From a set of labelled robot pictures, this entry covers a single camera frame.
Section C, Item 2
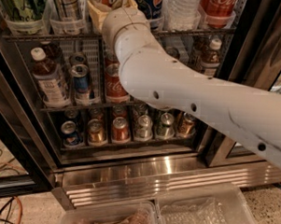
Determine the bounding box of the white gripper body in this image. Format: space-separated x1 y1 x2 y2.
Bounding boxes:
102 7 154 52

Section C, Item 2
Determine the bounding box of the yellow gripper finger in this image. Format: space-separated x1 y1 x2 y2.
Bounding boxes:
87 0 111 33
122 0 138 9

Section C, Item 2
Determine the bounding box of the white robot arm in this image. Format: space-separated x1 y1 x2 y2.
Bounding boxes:
97 0 281 169

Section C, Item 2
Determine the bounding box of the blue Pepsi can top shelf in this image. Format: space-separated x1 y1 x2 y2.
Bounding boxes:
134 0 162 20

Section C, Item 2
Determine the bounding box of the blue pepsi can shelf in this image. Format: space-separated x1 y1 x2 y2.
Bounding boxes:
134 0 162 20
61 121 83 147
70 64 94 101

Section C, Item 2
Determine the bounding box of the striped silver can top shelf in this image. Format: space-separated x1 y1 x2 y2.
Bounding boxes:
54 0 82 22

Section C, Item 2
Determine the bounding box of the clear water bottle top shelf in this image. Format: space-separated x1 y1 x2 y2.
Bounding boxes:
165 0 201 24

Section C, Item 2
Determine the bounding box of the blue Pepsi can middle shelf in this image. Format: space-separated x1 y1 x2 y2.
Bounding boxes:
70 64 94 101

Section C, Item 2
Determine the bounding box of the red Coca-Cola can middle shelf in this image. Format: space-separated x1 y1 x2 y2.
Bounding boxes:
105 63 127 98

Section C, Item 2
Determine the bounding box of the red coca-cola can shelf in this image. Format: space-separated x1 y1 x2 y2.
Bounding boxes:
201 0 237 29
105 63 127 98

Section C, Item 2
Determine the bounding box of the green can top shelf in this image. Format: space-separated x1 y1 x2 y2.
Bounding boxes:
1 0 47 22

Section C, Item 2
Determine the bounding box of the red Coca-Cola can top shelf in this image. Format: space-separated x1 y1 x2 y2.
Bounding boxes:
201 0 237 29

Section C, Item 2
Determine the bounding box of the red can bottom shelf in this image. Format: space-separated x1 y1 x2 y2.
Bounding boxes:
111 117 130 142

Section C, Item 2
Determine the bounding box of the white can bottom shelf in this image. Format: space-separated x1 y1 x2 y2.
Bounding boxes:
134 115 153 141

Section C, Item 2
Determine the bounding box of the gold can bottom shelf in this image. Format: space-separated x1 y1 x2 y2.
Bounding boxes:
87 119 105 144

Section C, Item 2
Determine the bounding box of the orange can bottom shelf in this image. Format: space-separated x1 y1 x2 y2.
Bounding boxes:
177 113 196 136

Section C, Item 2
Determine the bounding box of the blue Pepsi can bottom shelf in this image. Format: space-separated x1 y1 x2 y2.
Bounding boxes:
61 121 83 147

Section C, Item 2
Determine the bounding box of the fridge right glass door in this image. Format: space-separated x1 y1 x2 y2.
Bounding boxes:
207 0 281 169

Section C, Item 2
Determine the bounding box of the steel fridge grille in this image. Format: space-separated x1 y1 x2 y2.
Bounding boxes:
52 155 281 211

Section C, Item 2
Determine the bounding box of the brown tea bottle left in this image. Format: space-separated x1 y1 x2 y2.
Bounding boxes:
31 48 71 108

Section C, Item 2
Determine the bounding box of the brown tea bottle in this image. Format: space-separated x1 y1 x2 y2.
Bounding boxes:
194 37 222 77
31 48 71 108

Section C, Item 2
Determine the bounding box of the brown tea bottle right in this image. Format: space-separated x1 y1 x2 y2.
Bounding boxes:
194 37 222 77

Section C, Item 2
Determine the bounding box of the clear plastic bin left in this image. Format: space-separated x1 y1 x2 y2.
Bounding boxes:
59 201 158 224

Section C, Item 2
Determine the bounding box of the clear plastic bin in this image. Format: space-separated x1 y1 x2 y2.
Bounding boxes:
59 201 158 224
155 183 257 224

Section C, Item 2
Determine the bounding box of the clear plastic bin right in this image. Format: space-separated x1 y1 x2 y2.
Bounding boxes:
155 183 257 224

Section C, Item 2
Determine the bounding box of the orange cable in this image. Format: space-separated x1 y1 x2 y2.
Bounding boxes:
0 162 26 224

